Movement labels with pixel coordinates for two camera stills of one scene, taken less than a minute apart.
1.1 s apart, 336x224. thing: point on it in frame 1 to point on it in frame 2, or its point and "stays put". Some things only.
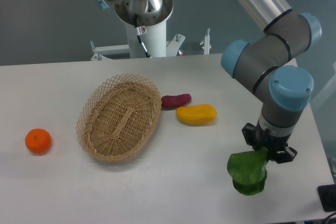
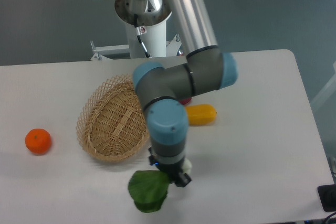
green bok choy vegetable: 248,170 to 149,190
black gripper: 273,144 to 172,170
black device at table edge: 327,194 stays put
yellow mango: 196,115 stays put
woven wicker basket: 118,117 stays put
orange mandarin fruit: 38,140 stays put
